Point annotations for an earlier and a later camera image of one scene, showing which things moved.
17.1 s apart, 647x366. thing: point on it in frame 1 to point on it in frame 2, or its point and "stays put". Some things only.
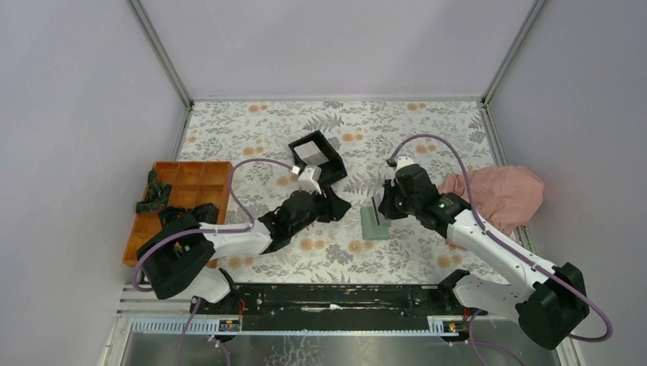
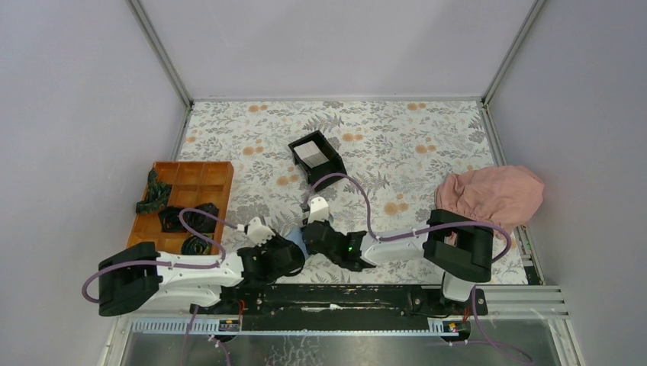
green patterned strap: x=158 y=195 stays put
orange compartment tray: x=193 y=184 stays put
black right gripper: x=385 y=206 to x=323 y=223
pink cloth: x=506 y=196 stays put
